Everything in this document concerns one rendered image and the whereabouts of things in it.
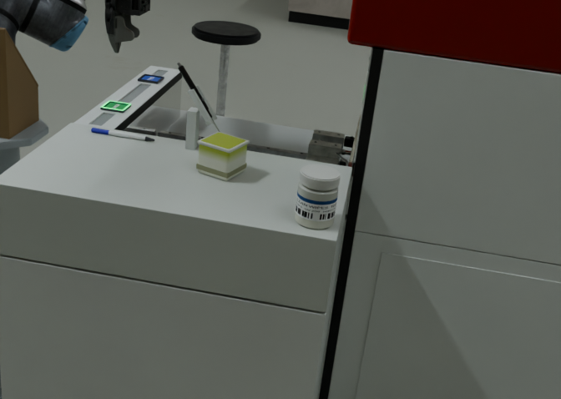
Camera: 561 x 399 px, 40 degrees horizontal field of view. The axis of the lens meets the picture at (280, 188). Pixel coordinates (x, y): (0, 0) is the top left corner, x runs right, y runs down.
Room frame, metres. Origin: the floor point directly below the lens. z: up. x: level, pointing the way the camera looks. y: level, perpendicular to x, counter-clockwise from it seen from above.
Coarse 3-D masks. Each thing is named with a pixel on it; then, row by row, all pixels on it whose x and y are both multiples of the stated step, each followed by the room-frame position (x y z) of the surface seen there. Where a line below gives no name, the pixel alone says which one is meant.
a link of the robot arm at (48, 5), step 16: (48, 0) 2.00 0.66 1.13; (64, 0) 2.00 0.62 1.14; (80, 0) 2.04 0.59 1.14; (48, 16) 1.98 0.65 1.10; (64, 16) 1.99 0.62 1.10; (80, 16) 2.03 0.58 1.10; (32, 32) 1.97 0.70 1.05; (48, 32) 1.97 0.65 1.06; (64, 32) 1.98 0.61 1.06; (80, 32) 2.00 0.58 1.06; (64, 48) 2.00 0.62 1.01
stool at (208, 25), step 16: (192, 32) 3.85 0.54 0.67; (208, 32) 3.77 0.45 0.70; (224, 32) 3.81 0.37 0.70; (240, 32) 3.86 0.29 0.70; (256, 32) 3.90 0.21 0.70; (224, 48) 3.89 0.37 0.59; (224, 64) 3.89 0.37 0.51; (224, 80) 3.89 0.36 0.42; (224, 96) 3.90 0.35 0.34; (224, 112) 3.90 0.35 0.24
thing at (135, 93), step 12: (144, 72) 2.04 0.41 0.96; (156, 72) 2.07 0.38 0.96; (168, 72) 2.07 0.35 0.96; (132, 84) 1.91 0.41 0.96; (144, 84) 1.93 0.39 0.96; (156, 84) 1.94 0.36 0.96; (120, 96) 1.80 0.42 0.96; (132, 96) 1.83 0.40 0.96; (144, 96) 1.83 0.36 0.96; (96, 108) 1.70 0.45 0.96; (132, 108) 1.73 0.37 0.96; (84, 120) 1.60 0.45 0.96; (96, 120) 1.62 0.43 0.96; (108, 120) 1.62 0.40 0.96; (120, 120) 1.63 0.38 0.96
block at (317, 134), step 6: (318, 132) 1.85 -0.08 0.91; (324, 132) 1.86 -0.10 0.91; (330, 132) 1.86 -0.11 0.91; (312, 138) 1.84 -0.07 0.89; (318, 138) 1.84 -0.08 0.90; (324, 138) 1.84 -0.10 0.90; (330, 138) 1.83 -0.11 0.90; (336, 138) 1.83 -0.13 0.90; (342, 138) 1.83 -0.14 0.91; (342, 144) 1.83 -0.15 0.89
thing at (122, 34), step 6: (114, 18) 1.69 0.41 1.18; (120, 18) 1.69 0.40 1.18; (114, 24) 1.69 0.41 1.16; (120, 24) 1.69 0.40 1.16; (114, 30) 1.69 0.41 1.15; (120, 30) 1.69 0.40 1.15; (126, 30) 1.69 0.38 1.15; (108, 36) 1.69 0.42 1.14; (114, 36) 1.69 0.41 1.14; (120, 36) 1.69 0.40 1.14; (126, 36) 1.69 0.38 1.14; (132, 36) 1.69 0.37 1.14; (114, 42) 1.69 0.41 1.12; (114, 48) 1.70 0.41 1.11
